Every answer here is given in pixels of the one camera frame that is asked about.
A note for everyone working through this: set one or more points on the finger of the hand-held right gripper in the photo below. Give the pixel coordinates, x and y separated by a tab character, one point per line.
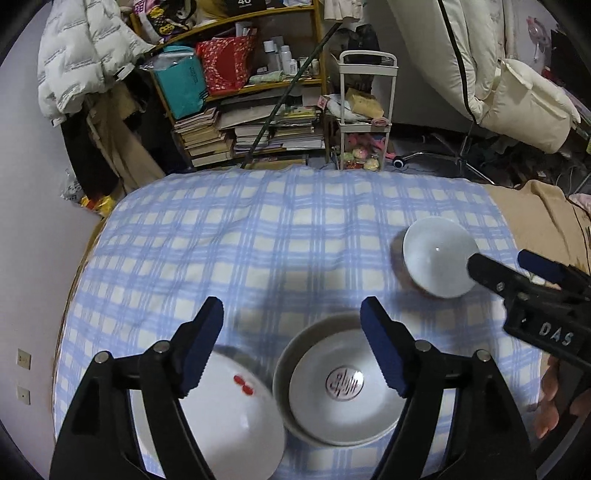
540	265
489	274

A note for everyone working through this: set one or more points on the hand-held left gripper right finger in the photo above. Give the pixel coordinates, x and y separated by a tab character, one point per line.
383	350

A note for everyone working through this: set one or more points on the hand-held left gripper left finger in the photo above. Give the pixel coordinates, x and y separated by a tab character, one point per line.
203	350

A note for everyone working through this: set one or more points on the small white bowl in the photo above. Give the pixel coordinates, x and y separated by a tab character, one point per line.
438	263

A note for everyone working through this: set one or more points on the white plate with grey emblem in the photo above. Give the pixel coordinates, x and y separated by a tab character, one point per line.
323	406

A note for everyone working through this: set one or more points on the white cherry print plate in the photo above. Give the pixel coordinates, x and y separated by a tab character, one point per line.
240	424

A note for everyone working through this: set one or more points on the person's right hand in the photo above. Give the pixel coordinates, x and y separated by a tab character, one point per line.
549	397

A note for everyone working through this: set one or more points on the blue plaid blanket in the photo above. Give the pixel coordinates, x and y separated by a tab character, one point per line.
231	240

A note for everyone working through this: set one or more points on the office chair base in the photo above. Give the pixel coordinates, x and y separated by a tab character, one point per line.
443	154

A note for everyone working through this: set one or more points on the pile of soft toys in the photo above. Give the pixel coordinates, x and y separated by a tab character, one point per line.
364	157

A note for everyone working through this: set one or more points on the cream office chair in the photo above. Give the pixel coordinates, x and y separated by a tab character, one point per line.
508	92

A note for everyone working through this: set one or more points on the colourful snack packets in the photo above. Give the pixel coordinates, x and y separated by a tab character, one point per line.
99	203

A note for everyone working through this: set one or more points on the brown paper packet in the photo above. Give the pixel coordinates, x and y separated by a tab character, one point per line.
367	102

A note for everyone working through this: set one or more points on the stack of books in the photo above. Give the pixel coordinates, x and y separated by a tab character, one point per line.
207	138

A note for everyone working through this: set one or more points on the beige coat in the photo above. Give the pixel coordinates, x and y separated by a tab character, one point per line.
124	147

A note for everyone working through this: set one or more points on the black garment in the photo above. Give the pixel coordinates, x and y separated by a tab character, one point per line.
83	157

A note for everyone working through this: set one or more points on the white trolley cart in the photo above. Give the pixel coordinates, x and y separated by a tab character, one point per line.
344	92

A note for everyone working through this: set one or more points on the dark green pole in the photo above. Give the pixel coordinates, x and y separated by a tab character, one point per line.
277	110

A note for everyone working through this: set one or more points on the teal bag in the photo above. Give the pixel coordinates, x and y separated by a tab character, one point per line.
182	83

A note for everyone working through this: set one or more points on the yellow wooden shelf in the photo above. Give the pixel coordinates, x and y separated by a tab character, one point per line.
317	46

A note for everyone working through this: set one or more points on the red patterned bag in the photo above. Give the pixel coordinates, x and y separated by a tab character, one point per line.
226	64

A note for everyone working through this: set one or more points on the white puffer jacket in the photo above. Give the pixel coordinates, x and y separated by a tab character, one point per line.
78	55

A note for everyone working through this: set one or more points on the wall socket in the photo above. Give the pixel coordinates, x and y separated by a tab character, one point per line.
24	359
23	396

